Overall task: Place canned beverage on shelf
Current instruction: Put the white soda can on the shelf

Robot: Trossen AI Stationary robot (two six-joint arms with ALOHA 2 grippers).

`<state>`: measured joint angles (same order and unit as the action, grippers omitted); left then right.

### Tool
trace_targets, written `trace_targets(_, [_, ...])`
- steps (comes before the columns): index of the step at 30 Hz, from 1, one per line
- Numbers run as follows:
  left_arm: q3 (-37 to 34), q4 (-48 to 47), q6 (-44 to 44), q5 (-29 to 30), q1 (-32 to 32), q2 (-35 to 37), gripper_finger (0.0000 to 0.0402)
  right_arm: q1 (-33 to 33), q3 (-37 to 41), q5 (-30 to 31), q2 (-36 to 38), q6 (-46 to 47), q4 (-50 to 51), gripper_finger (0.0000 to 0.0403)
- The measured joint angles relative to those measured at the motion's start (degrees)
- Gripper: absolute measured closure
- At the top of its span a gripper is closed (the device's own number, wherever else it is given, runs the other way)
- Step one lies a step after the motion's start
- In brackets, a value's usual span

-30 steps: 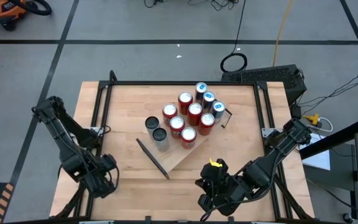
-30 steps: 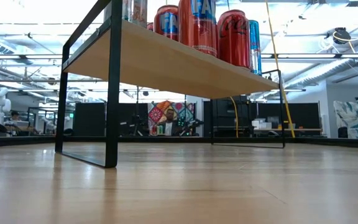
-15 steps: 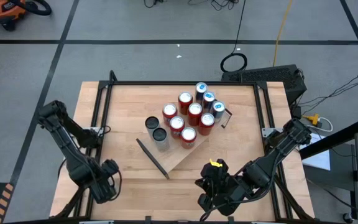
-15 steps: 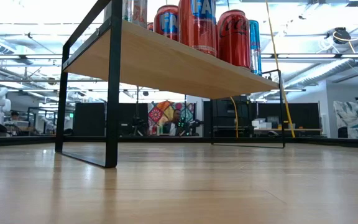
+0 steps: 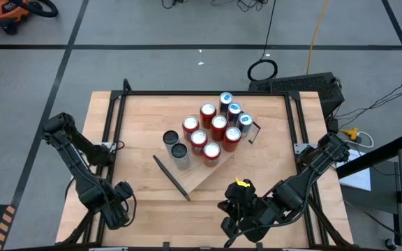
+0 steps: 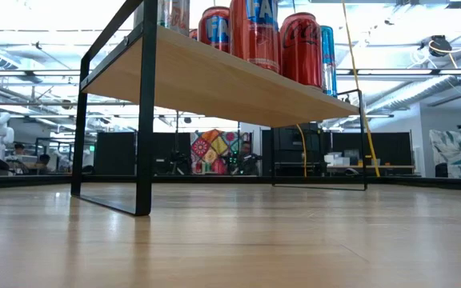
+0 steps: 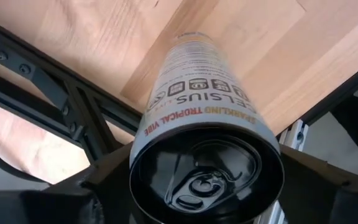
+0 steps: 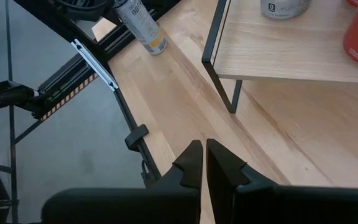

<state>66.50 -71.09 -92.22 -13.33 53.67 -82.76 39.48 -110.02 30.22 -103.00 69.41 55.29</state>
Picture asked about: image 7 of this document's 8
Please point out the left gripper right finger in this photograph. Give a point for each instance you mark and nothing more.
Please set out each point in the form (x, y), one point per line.
(337, 202)

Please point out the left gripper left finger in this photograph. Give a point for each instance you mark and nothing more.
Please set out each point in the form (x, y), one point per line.
(42, 205)

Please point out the white slim beverage can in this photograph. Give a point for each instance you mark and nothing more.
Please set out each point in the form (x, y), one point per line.
(204, 140)

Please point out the silver corner bracket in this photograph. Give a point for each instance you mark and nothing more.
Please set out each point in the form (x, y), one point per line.
(294, 137)

